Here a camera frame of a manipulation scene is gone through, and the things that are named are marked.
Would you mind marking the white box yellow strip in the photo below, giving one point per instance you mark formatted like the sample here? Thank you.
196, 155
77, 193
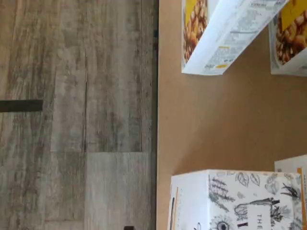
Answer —
290, 165
227, 191

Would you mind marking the white yellow granola box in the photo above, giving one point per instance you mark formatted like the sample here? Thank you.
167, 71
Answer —
227, 36
292, 48

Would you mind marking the low tan shelf board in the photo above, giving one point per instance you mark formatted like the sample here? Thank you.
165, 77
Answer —
227, 107

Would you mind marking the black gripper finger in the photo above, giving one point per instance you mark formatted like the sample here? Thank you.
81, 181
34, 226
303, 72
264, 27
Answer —
129, 228

